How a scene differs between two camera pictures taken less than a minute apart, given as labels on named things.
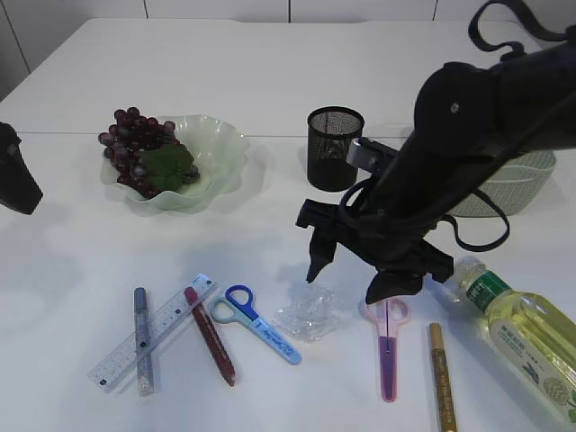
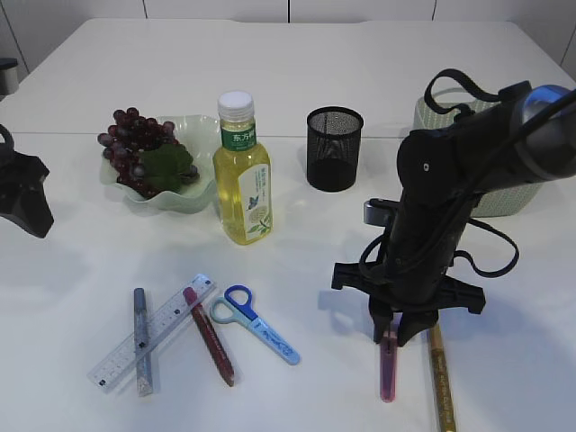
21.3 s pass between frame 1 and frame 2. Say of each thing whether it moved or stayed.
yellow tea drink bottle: moved
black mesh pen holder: stayed
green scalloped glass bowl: stayed
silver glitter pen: stayed
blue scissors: stayed
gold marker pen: stayed
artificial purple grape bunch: stayed
